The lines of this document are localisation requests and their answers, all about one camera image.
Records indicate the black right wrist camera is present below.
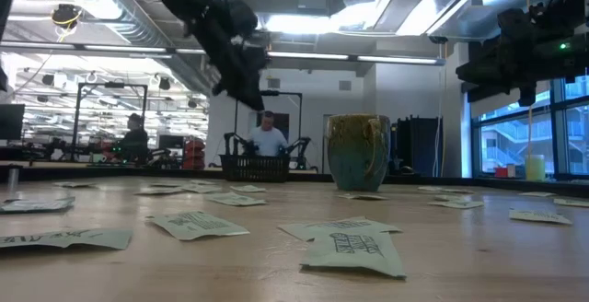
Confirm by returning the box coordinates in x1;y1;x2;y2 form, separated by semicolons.
495;2;560;45

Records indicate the person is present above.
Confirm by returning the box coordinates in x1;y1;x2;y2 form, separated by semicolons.
247;110;290;157
112;111;151;165

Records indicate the yellow hanging cable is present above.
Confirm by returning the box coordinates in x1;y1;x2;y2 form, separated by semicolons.
525;0;535;157

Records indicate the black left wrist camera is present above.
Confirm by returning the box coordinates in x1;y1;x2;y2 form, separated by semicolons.
227;0;260;39

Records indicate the green brown ceramic mug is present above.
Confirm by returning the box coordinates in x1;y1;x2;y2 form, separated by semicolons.
325;113;392;192

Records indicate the black ceiling cable reel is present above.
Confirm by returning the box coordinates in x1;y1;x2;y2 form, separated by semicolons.
50;3;84;30

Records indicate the yellow plastic container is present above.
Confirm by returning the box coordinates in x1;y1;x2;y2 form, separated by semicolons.
525;154;547;182

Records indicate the silver metal post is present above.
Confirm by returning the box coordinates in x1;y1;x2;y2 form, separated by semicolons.
6;163;23;189

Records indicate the red storage bin stack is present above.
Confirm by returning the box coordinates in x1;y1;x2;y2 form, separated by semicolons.
183;138;207;170

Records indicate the large glass window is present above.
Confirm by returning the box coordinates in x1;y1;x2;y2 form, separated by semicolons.
471;60;589;179

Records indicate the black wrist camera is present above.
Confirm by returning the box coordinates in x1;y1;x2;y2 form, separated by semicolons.
495;2;560;45
227;0;260;39

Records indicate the small black computer monitor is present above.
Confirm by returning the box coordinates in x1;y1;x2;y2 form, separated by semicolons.
158;134;185;150

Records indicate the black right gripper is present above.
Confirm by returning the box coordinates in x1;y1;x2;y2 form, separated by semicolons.
456;39;565;107

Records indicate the silver round air duct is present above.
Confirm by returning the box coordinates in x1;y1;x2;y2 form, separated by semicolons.
40;0;229;96

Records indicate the long linear ceiling light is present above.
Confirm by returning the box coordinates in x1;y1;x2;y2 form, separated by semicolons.
0;40;446;67

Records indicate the black metal station frame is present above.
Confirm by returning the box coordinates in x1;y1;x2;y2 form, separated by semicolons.
71;82;149;163
233;89;304;170

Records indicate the silver rectangular air duct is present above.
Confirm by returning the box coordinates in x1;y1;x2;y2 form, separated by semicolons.
395;0;566;43

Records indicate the black mesh bin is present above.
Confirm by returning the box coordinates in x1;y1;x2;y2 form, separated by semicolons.
218;154;291;183

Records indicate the black cabinet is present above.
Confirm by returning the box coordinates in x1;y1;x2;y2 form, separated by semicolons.
390;115;445;178

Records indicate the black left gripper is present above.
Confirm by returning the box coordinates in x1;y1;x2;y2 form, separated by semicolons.
183;2;271;111

